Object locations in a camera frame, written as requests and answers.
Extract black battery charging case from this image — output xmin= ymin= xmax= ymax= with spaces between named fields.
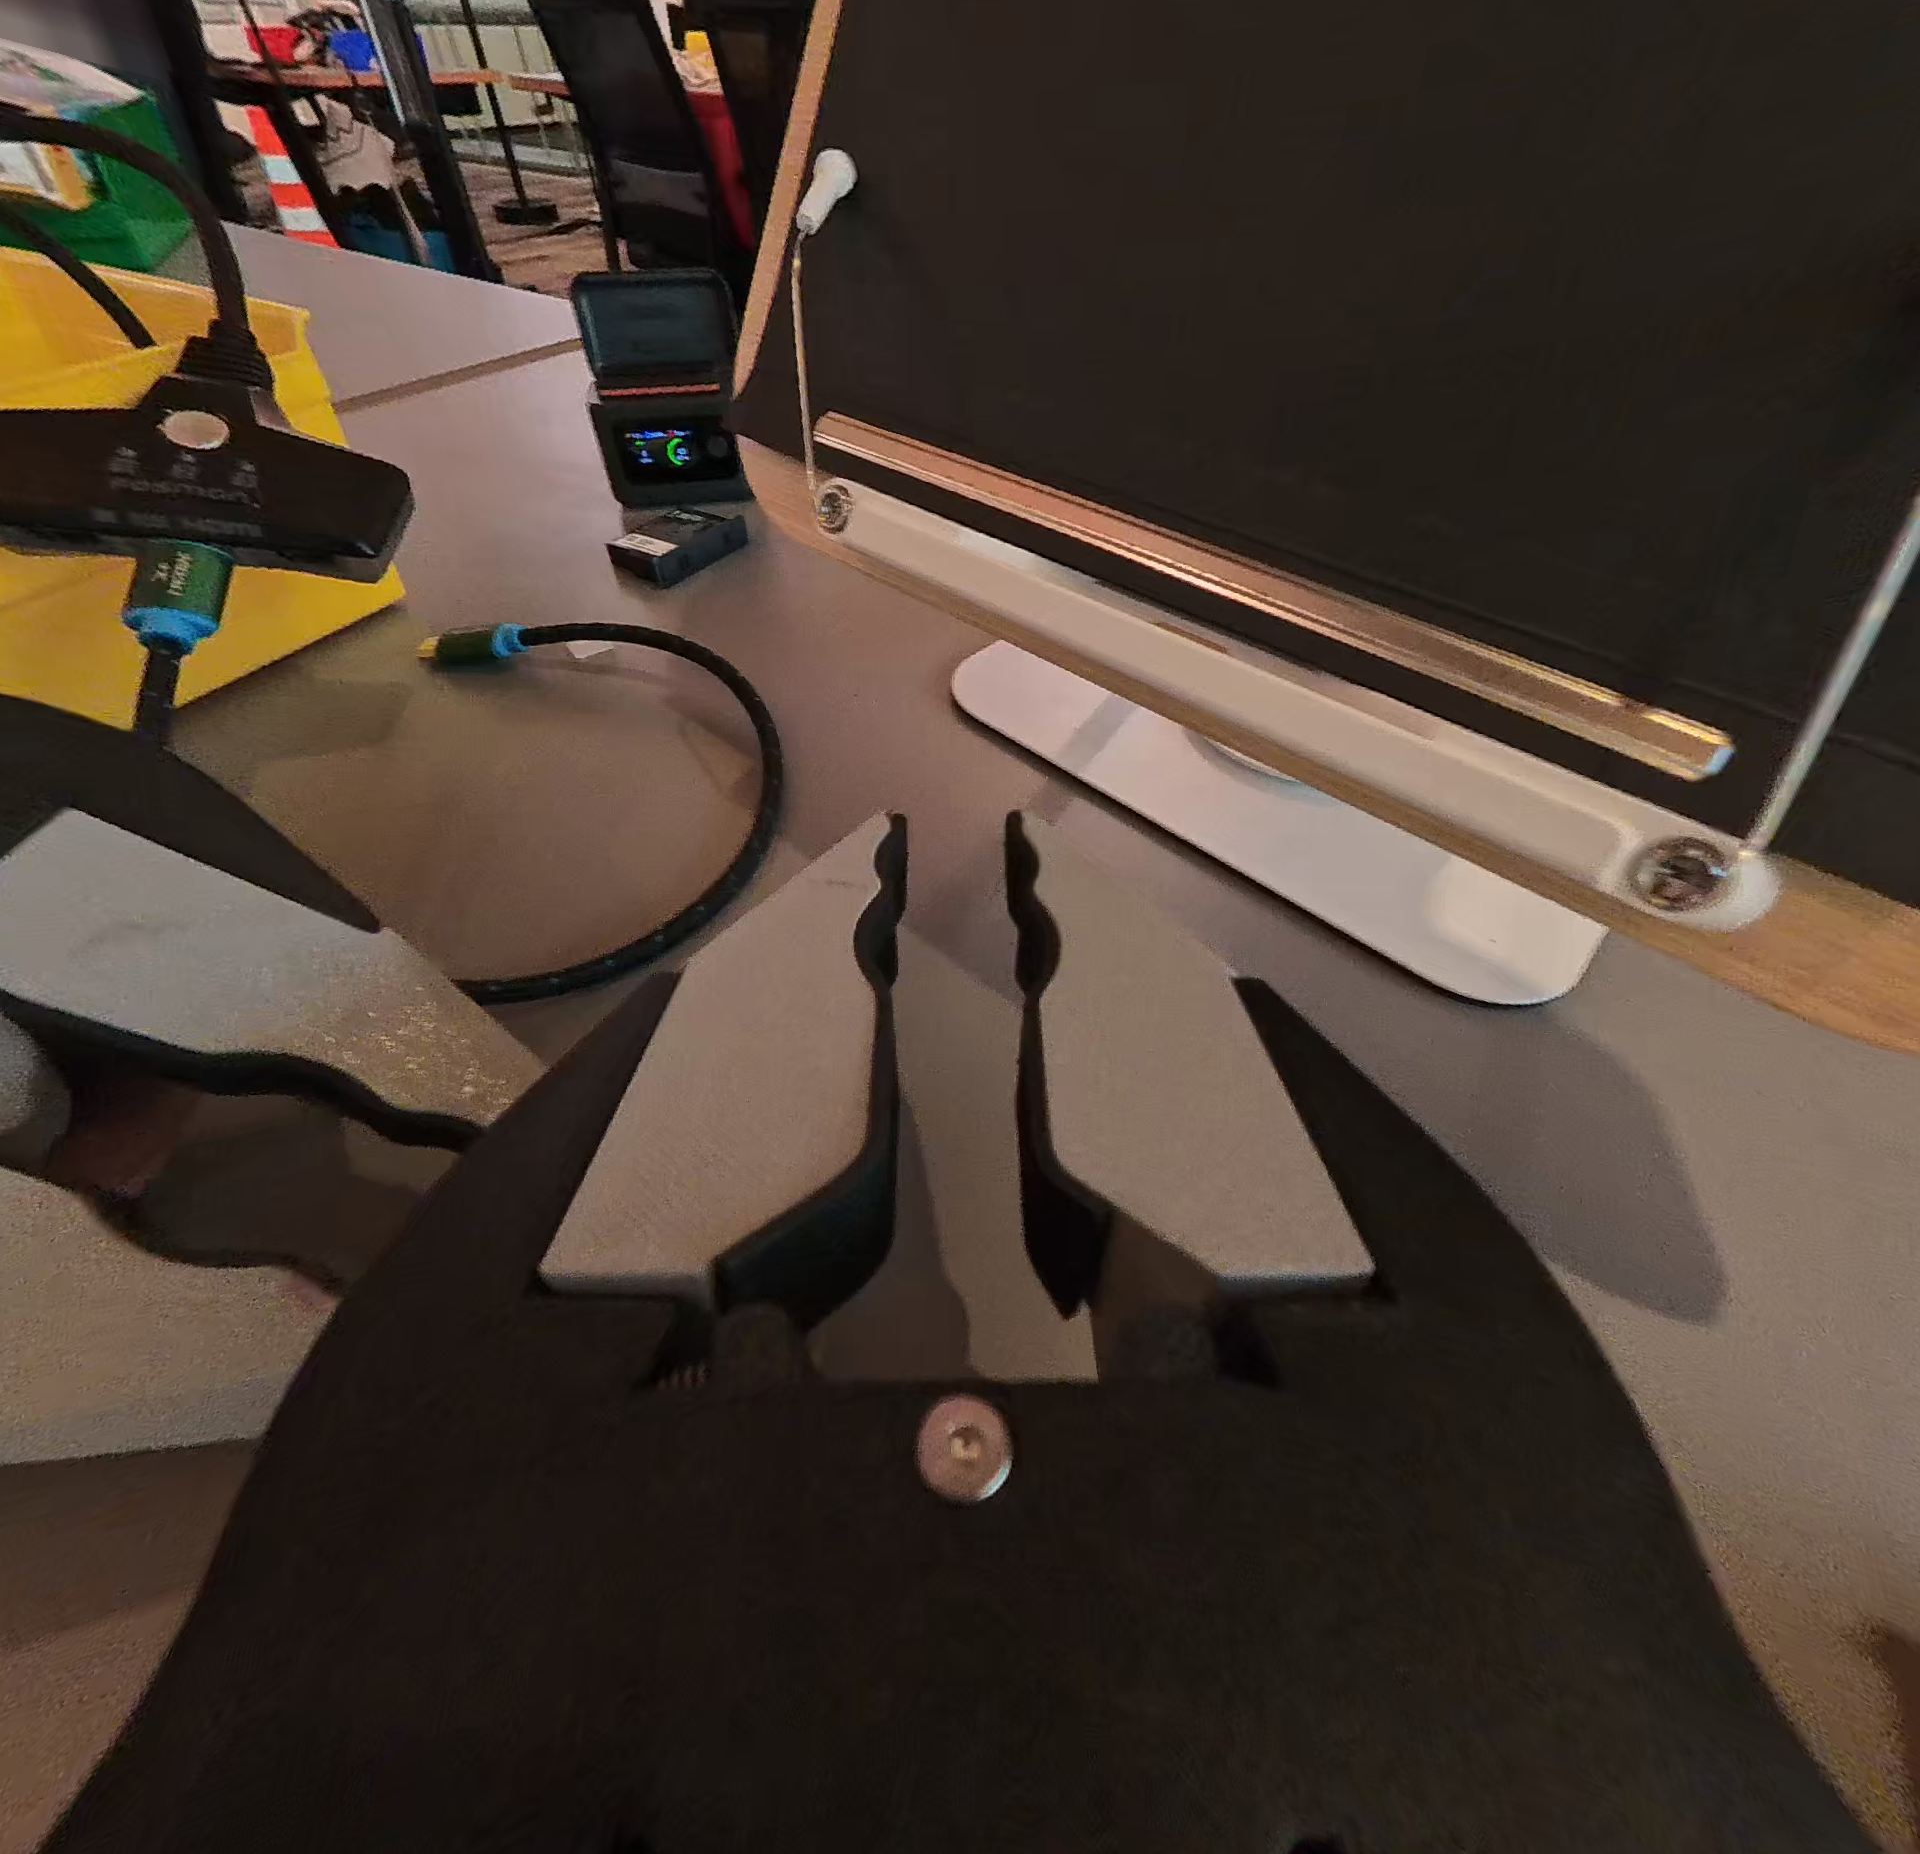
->
xmin=570 ymin=267 xmax=757 ymax=509

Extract green plastic bin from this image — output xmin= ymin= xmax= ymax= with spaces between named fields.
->
xmin=0 ymin=42 xmax=192 ymax=274

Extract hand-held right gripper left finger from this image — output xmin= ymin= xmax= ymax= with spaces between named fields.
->
xmin=537 ymin=810 xmax=913 ymax=1331

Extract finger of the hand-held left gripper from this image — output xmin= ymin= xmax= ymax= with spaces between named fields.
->
xmin=0 ymin=810 xmax=545 ymax=1155
xmin=0 ymin=1013 xmax=80 ymax=1183

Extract black camera battery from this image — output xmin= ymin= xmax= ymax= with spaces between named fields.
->
xmin=607 ymin=508 xmax=748 ymax=590

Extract orange traffic cone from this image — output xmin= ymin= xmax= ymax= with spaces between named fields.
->
xmin=241 ymin=99 xmax=341 ymax=242

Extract black HDMI switch box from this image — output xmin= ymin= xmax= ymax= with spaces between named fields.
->
xmin=0 ymin=369 xmax=417 ymax=585

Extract braided HDMI cable green plugs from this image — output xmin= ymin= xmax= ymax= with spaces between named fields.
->
xmin=119 ymin=541 xmax=785 ymax=1004

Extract thin black cable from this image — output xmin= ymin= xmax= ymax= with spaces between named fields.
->
xmin=0 ymin=212 xmax=157 ymax=351
xmin=0 ymin=111 xmax=277 ymax=386

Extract wooden book stand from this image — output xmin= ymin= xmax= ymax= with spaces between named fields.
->
xmin=727 ymin=0 xmax=1920 ymax=1058

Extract yellow plastic bin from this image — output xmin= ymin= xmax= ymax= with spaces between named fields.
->
xmin=0 ymin=244 xmax=410 ymax=731

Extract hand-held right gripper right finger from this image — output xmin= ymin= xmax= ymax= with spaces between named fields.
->
xmin=1002 ymin=808 xmax=1379 ymax=1322

